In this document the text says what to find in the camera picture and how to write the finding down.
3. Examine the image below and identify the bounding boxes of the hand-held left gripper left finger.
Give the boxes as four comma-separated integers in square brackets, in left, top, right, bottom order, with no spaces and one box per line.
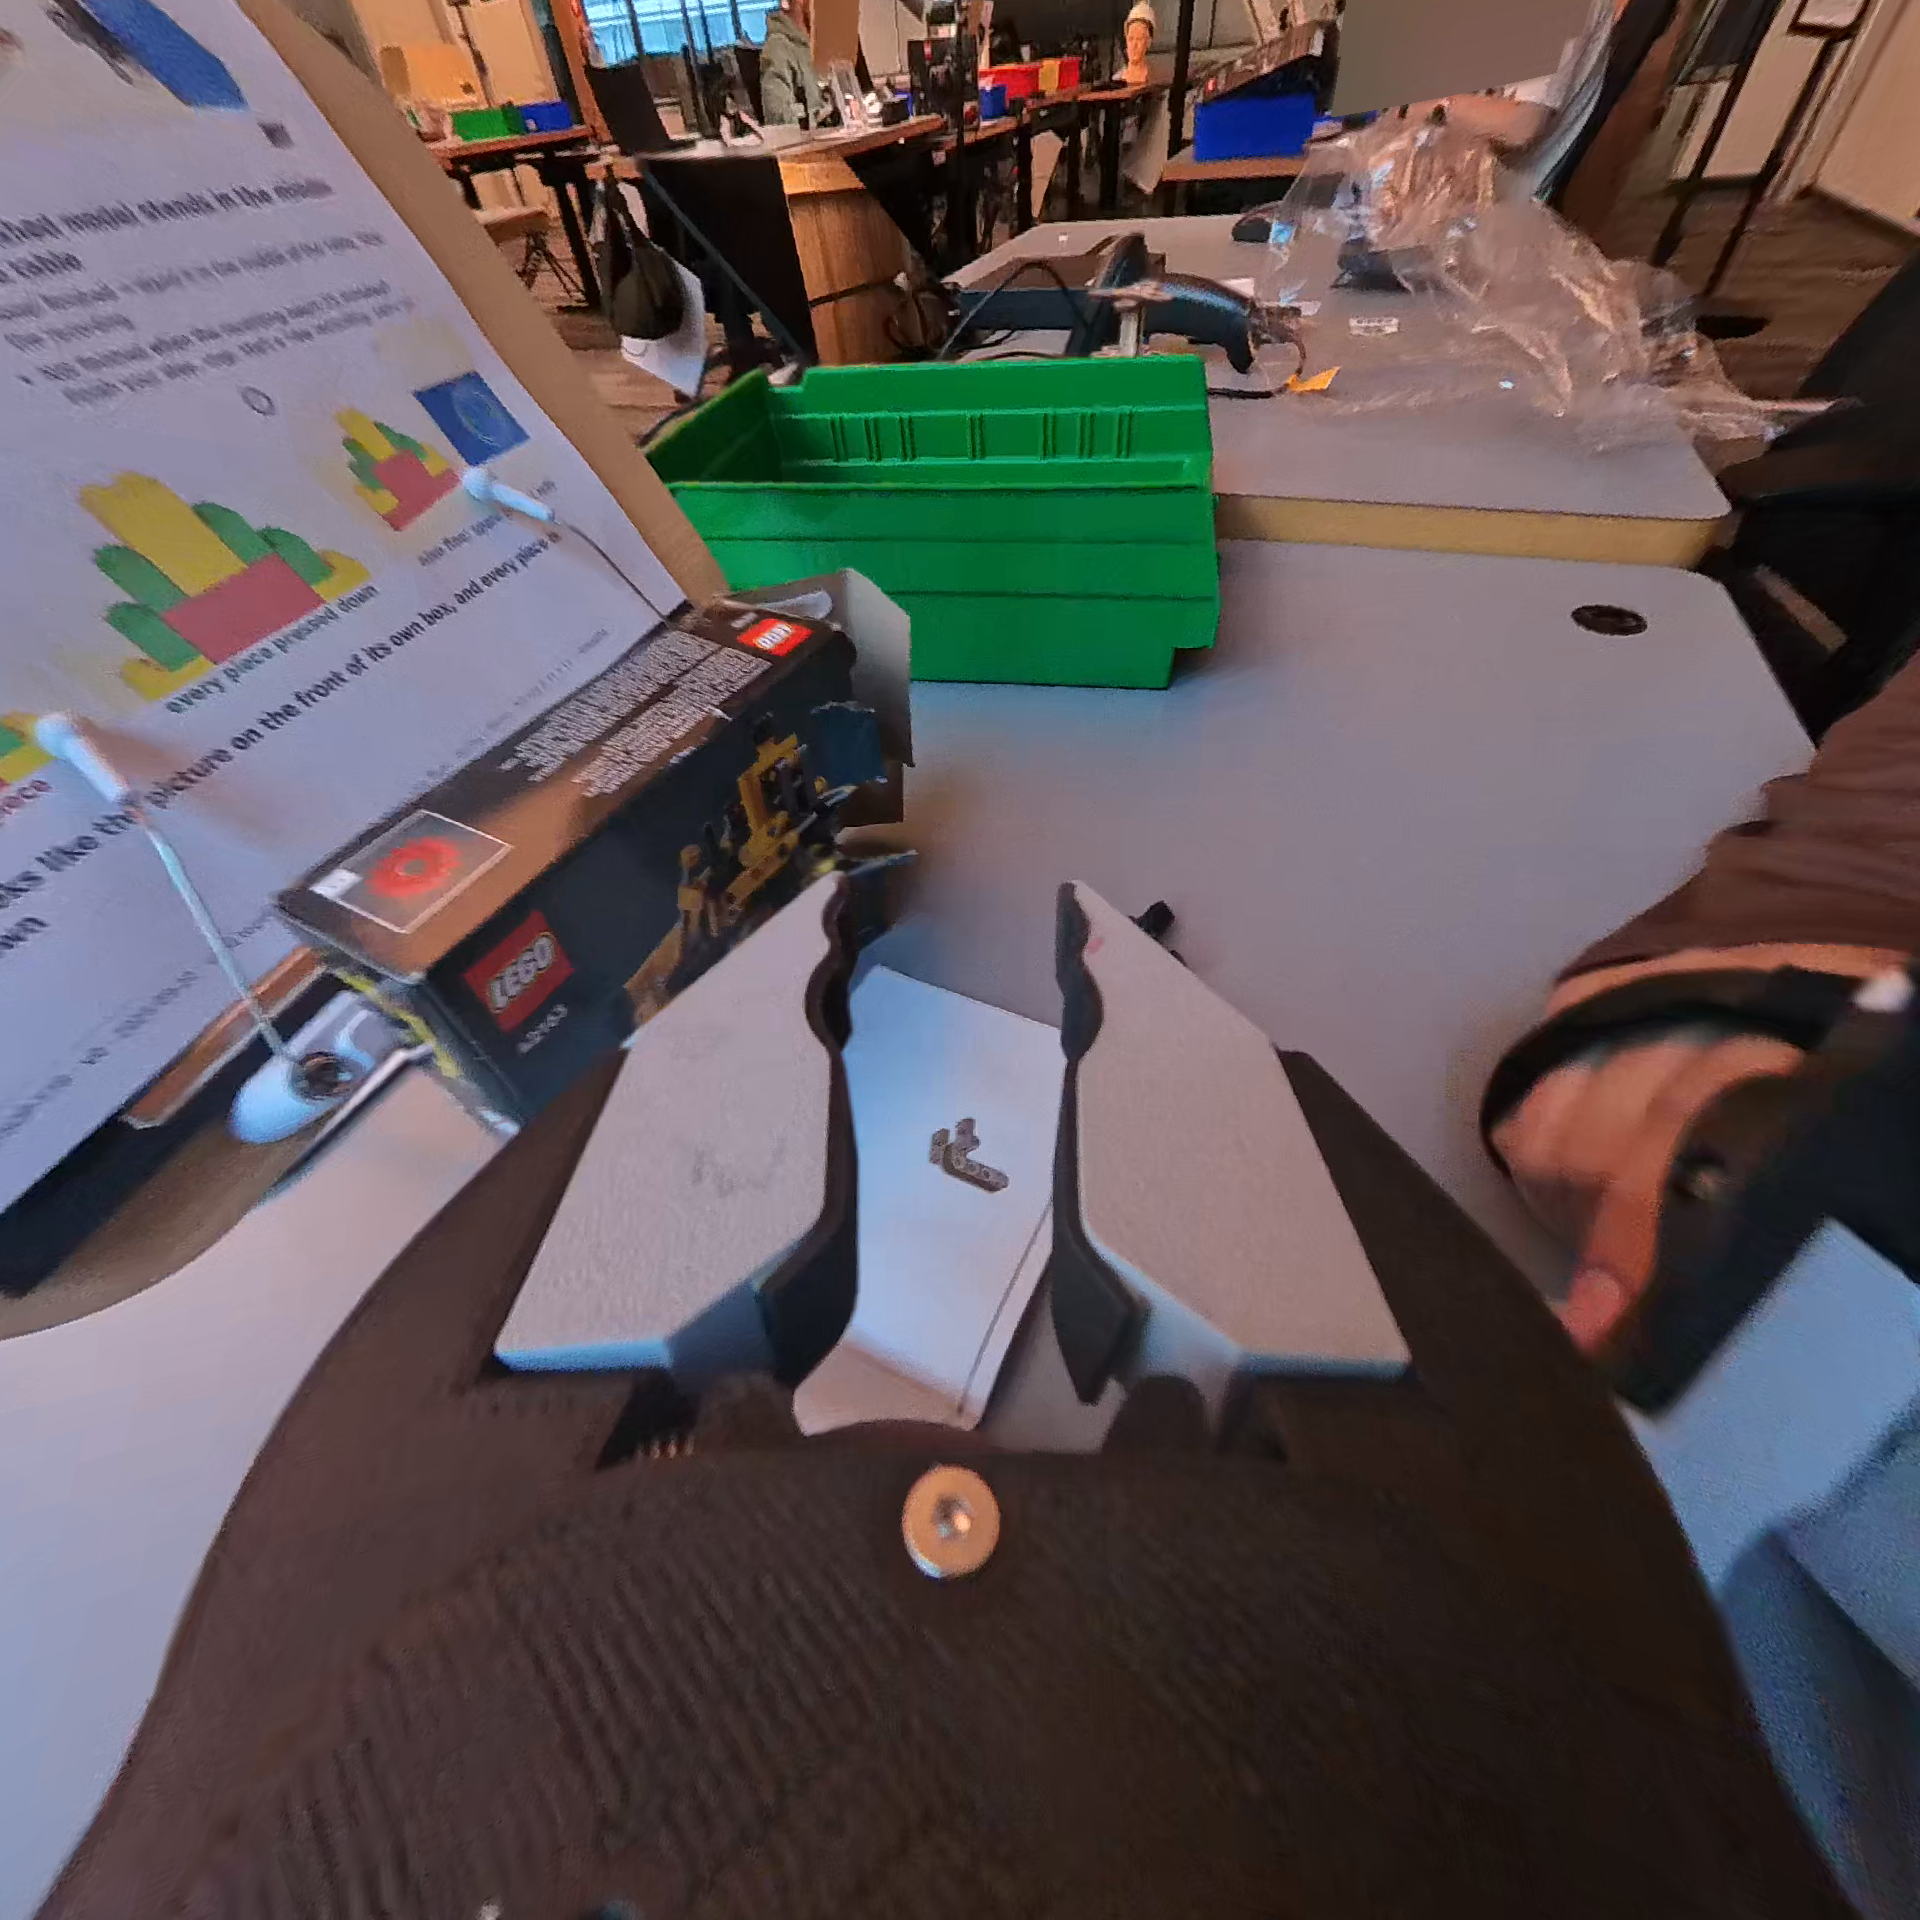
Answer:
[492,873,865,1385]

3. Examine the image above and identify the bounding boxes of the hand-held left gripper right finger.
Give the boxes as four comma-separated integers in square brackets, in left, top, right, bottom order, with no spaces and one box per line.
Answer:
[1049,883,1412,1408]

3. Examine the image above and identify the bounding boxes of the person's right forearm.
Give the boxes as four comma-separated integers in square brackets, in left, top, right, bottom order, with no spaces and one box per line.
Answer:
[1482,660,1920,1150]

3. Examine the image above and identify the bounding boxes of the white lego instruction booklet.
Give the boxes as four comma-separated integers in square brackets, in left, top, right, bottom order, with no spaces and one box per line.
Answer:
[791,960,1115,1451]

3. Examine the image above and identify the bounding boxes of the dark lego set box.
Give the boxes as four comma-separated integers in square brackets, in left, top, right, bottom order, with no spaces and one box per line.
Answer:
[275,566,921,1130]

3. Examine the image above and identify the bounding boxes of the person's right hand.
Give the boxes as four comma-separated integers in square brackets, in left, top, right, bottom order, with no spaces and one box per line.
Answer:
[1497,1032,1809,1355]

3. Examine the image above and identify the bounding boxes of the white poster clamp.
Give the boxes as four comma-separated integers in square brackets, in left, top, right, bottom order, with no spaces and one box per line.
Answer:
[223,1012,387,1148]

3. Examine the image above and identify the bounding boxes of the black chair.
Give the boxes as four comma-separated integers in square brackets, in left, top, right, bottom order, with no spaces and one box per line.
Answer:
[1708,262,1920,729]

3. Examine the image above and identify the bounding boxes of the green plastic bin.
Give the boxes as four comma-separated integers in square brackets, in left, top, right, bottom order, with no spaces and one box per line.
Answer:
[642,353,1228,696]

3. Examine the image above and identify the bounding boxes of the clear plastic bag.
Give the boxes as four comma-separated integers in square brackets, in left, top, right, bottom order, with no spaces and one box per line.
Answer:
[1270,102,1841,454]

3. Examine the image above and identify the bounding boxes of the wooden cabinet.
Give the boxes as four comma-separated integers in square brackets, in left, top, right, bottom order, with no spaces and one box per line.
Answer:
[777,147,921,366]

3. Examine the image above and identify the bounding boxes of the printed instruction poster board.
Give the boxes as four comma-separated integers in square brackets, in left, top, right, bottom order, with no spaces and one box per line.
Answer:
[0,0,732,1221]

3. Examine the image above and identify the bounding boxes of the small blue plastic bin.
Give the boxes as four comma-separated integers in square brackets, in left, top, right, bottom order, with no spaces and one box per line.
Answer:
[1188,86,1326,164]

